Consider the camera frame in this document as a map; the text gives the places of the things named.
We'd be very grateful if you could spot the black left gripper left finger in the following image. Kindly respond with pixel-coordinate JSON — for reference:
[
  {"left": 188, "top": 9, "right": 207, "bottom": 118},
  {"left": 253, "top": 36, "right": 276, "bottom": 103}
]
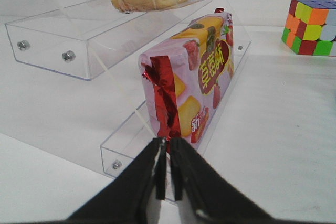
[{"left": 68, "top": 138, "right": 167, "bottom": 220}]

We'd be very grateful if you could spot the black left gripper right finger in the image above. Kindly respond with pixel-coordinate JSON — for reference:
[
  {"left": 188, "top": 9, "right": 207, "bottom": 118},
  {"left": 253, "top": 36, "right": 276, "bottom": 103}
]
[{"left": 170, "top": 138, "right": 272, "bottom": 220}]

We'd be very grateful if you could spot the pink strawberry snack package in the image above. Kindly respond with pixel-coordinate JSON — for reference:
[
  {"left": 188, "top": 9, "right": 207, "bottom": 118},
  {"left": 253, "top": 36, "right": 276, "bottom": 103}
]
[{"left": 139, "top": 8, "right": 234, "bottom": 144}]

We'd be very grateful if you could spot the left clear acrylic shelf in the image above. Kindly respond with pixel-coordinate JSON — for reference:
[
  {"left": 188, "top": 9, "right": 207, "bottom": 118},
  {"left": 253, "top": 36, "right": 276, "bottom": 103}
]
[{"left": 4, "top": 0, "right": 253, "bottom": 203}]

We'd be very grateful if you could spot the multicolour puzzle cube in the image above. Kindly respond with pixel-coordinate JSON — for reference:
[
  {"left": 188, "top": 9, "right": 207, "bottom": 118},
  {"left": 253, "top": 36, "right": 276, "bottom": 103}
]
[{"left": 281, "top": 0, "right": 335, "bottom": 57}]

